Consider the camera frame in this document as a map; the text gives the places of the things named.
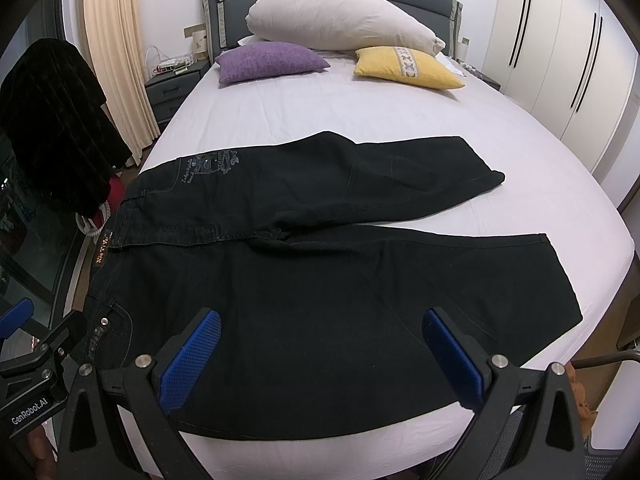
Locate brown plush toy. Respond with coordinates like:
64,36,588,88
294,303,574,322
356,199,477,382
565,363,598,441

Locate dark grey nightstand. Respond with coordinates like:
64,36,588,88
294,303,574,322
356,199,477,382
144,61,210,132

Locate purple cushion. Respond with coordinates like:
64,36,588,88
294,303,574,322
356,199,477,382
215,41,330,84

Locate beige curtain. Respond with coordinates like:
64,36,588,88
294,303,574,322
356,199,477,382
82,0,160,164

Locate black denim pants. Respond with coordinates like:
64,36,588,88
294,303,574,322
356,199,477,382
80,132,582,441

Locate black hanging garment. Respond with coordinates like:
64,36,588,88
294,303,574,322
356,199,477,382
1,38,131,217

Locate large beige pillow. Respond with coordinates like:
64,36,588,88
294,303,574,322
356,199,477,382
245,0,446,56

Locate yellow embroidered cushion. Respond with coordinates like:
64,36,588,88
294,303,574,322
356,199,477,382
354,47,464,90

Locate white wardrobe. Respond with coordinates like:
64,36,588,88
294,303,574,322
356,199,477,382
483,0,638,180

